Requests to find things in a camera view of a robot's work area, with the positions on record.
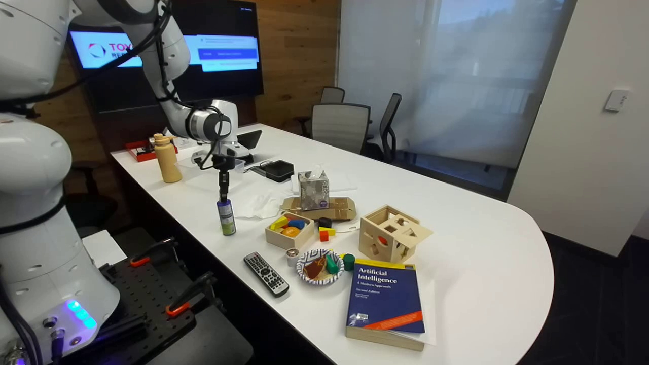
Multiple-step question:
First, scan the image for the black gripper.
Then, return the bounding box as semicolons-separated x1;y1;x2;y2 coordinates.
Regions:
211;152;239;202

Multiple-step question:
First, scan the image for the small blue spray bottle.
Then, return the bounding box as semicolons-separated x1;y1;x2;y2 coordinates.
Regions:
215;195;239;236

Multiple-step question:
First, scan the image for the tan bottle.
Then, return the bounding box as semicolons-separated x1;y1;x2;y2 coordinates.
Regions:
151;132;185;185

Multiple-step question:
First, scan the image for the table power hub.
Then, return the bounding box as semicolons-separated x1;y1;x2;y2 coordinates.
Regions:
233;127;265;153

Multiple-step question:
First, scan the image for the black box device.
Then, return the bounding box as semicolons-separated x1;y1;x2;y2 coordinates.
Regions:
259;158;297;183

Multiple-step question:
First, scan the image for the wooden tray of coloured blocks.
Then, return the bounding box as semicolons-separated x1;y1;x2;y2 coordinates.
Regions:
263;211;320;252

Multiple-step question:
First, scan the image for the red flat object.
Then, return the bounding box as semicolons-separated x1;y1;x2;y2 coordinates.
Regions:
124;137;181;164

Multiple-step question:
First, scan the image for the black remote control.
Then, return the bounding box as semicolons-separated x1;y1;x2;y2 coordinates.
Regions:
241;250;292;298

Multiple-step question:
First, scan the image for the black orange clamp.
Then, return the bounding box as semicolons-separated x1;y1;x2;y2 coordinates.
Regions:
127;236;178;269
164;272;218;321

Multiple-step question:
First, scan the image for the brown cardboard tray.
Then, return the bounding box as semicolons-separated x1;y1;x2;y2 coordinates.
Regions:
282;195;359;223

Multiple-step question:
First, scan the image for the patterned plate with toys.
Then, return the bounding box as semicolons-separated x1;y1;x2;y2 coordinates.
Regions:
295;248;348;288

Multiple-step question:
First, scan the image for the grey office chair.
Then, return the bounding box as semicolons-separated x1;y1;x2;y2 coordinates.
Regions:
320;85;347;108
311;101;373;153

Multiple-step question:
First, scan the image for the black mesh office chair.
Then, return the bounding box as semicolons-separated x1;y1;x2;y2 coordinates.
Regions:
368;91;404;162

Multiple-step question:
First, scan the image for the wooden shape sorter box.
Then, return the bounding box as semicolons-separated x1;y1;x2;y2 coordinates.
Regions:
357;204;434;264

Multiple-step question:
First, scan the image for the blue hardcover book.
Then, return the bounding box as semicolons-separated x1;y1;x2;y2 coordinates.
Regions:
343;257;427;352

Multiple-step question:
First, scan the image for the large wall monitor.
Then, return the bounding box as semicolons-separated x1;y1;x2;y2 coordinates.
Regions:
66;0;265;116

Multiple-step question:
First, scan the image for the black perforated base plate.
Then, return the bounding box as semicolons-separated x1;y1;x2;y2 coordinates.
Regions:
100;228;256;365

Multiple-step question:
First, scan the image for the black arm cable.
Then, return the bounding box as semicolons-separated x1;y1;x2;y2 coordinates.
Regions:
0;0;178;114

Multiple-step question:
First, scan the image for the white light switch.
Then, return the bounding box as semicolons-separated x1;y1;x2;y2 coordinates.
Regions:
603;87;630;114

